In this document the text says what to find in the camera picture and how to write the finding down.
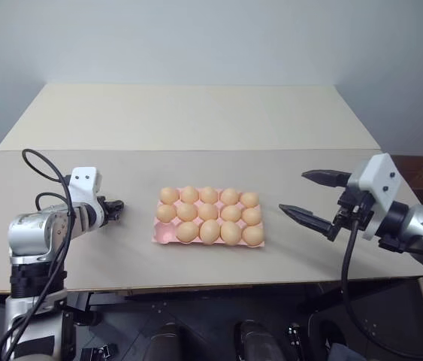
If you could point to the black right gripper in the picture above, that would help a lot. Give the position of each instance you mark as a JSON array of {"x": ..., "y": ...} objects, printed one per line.
[{"x": 354, "y": 210}]

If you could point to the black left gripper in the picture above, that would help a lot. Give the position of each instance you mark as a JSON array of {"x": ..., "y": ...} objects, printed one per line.
[{"x": 102, "y": 212}]

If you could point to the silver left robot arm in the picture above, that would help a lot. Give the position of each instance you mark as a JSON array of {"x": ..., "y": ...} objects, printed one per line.
[{"x": 31, "y": 229}]

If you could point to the tan egg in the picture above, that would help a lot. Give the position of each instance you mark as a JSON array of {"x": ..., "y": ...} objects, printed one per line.
[
  {"x": 209, "y": 231},
  {"x": 251, "y": 216},
  {"x": 230, "y": 232},
  {"x": 189, "y": 194},
  {"x": 209, "y": 195},
  {"x": 166, "y": 212},
  {"x": 249, "y": 200},
  {"x": 186, "y": 211},
  {"x": 208, "y": 211},
  {"x": 252, "y": 235},
  {"x": 230, "y": 196},
  {"x": 187, "y": 232},
  {"x": 231, "y": 213},
  {"x": 168, "y": 195}
]

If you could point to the pink egg tray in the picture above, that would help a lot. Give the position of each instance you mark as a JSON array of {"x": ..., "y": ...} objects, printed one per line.
[{"x": 164, "y": 235}]

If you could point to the brown cardboard box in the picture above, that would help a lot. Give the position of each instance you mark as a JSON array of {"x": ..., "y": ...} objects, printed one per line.
[{"x": 417, "y": 176}]

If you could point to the black chair seat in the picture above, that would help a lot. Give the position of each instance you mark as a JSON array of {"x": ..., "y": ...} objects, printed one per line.
[{"x": 327, "y": 331}]

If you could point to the black clamp with silver screws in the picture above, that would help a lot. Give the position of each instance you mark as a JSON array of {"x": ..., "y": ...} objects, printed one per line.
[{"x": 98, "y": 351}]

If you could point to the dark rounded shape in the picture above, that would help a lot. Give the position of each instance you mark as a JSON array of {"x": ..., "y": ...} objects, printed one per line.
[
  {"x": 254, "y": 342},
  {"x": 164, "y": 344}
]

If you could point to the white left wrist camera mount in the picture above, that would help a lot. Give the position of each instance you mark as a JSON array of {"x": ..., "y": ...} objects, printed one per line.
[{"x": 83, "y": 184}]

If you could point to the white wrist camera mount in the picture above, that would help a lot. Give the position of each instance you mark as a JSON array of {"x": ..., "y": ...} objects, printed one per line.
[
  {"x": 83, "y": 184},
  {"x": 380, "y": 176}
]

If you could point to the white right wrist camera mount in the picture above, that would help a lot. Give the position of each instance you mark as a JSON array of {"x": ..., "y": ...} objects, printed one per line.
[{"x": 380, "y": 176}]

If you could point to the black table frame bracket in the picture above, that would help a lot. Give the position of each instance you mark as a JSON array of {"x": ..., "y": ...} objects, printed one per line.
[{"x": 81, "y": 308}]

